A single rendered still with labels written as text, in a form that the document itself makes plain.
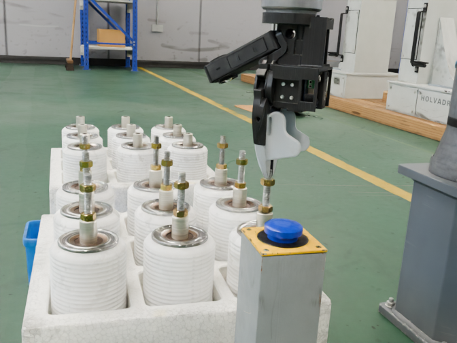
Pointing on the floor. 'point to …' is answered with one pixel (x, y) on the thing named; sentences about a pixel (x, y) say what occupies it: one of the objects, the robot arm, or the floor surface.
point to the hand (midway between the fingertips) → (264, 167)
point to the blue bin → (30, 238)
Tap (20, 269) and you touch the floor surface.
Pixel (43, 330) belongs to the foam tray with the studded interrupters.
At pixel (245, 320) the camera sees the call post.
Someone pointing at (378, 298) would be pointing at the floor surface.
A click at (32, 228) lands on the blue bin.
